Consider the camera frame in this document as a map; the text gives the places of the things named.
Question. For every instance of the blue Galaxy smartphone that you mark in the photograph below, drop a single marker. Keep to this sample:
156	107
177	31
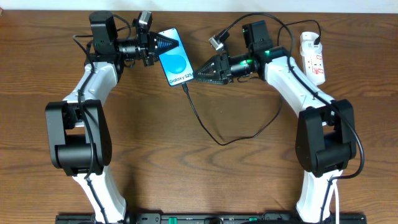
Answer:
175	62

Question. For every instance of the white power strip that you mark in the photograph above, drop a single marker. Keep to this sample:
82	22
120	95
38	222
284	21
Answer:
313	65

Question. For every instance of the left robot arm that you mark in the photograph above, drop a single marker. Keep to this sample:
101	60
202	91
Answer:
79	139

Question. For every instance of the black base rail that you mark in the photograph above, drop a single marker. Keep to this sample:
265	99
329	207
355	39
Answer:
155	218

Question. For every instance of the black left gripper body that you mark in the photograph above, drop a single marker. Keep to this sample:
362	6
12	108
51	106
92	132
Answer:
146	48

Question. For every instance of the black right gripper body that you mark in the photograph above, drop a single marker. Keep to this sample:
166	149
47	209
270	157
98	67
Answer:
226	63

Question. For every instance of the white charger plug adapter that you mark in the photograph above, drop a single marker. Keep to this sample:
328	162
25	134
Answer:
307	48

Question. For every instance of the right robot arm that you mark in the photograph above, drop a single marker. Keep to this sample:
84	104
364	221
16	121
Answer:
326	139

